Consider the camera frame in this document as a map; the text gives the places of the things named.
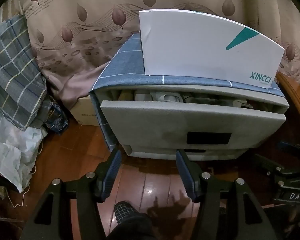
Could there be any person's dark trouser leg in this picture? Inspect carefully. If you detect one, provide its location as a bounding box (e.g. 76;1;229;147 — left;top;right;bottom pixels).
106;212;157;240

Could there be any grey-fronted wooden drawer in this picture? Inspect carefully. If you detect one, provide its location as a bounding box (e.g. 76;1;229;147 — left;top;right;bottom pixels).
100;89;286;155

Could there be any leaf print curtain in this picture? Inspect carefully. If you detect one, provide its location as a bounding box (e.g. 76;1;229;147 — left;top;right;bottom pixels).
0;0;300;112

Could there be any blue checked cloth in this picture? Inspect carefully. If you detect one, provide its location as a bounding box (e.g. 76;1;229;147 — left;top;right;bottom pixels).
89;33;283;153

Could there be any grey plaid bedding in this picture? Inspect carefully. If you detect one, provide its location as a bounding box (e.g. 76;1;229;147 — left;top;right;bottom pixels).
0;15;53;130

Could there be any blue packet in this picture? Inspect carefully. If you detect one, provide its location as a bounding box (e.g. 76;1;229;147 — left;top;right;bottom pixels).
44;100;69;134

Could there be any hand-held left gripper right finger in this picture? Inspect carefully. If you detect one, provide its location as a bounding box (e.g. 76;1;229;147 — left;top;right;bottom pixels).
175;149;278;240

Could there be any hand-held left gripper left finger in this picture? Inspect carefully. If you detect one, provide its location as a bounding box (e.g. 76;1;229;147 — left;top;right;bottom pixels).
21;149;122;240

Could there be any brown cardboard box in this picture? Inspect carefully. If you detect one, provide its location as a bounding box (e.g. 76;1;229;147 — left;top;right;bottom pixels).
69;95;100;127

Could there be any white cord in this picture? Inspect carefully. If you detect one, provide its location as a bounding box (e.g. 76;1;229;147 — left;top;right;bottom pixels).
5;140;44;208

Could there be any plaid slipper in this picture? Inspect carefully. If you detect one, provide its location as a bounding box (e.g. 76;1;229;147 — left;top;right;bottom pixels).
114;200;138;227

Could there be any wooden bed frame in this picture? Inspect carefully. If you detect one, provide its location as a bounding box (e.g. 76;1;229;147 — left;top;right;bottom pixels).
275;72;300;140

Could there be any white cardboard box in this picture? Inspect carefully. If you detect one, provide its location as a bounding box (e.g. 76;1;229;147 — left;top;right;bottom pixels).
139;9;285;89

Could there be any grey nightstand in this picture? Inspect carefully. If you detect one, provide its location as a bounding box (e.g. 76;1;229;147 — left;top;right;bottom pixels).
90;82;289;162

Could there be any white floral cloth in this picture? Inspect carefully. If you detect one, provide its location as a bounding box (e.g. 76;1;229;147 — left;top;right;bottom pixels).
0;115;48;193

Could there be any grey low drawer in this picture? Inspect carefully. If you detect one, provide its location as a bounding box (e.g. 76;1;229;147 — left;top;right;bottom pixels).
122;144;253;161

